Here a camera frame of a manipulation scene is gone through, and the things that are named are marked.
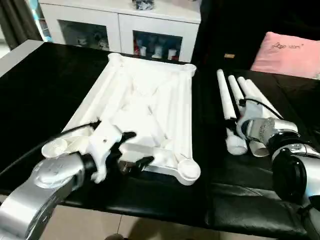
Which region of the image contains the dark grey curtain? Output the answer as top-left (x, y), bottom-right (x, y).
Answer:
top-left (0, 0), bottom-right (51, 51)

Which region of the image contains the white glass-door cabinet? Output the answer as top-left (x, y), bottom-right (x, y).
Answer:
top-left (39, 0), bottom-right (202, 63)

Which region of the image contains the white plastic table top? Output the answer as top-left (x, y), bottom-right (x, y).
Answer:
top-left (41, 52), bottom-right (202, 186)

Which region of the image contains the white plastic table leg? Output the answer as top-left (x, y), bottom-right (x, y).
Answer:
top-left (216, 69), bottom-right (249, 156)
top-left (228, 75), bottom-right (271, 157)
top-left (237, 76), bottom-right (266, 121)
top-left (245, 78), bottom-right (282, 121)

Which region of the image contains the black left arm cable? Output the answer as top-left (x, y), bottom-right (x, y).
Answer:
top-left (0, 121), bottom-right (101, 176)

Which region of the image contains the black work mat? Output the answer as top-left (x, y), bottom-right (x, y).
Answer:
top-left (0, 42), bottom-right (320, 240)

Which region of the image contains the pink pillow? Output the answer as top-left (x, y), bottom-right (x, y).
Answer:
top-left (250, 31), bottom-right (320, 80)

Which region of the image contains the small black white trinket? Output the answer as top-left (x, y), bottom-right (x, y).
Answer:
top-left (132, 0), bottom-right (156, 11)

